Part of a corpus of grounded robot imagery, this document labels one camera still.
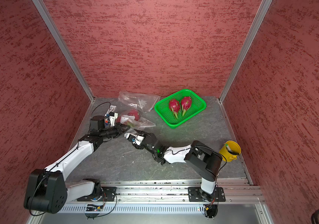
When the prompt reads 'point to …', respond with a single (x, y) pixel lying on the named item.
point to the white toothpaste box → (112, 108)
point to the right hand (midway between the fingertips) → (134, 133)
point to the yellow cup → (229, 150)
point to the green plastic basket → (162, 107)
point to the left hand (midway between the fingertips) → (130, 129)
